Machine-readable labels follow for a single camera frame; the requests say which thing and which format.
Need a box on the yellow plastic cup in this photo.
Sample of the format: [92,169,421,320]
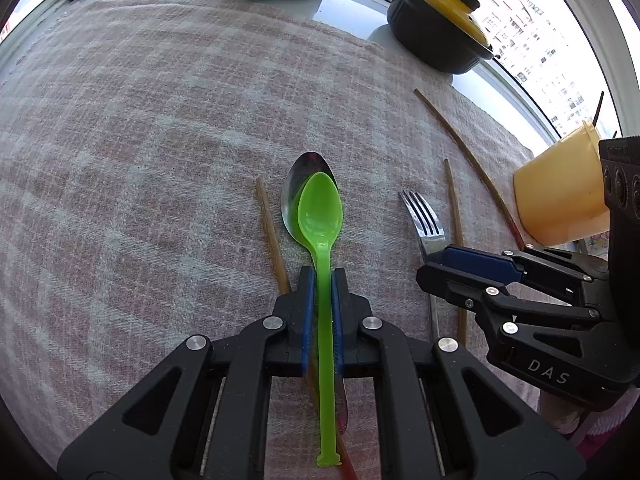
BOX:
[513,122,610,246]

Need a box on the metal fork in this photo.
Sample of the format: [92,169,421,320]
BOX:
[398,188,447,340]

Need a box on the long wooden chopstick red tip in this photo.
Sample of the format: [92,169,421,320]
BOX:
[413,88,526,249]

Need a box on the short wooden chopstick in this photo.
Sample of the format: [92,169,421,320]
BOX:
[444,158,468,346]

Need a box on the black pot yellow lid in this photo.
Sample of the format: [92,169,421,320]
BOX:
[387,0,495,75]

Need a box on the metal spoon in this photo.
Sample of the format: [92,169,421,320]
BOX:
[281,152,336,247]

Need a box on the green plastic spoon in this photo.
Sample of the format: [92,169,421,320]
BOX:
[297,172,343,468]

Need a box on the pink checkered cloth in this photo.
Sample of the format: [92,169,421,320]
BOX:
[1,0,532,465]

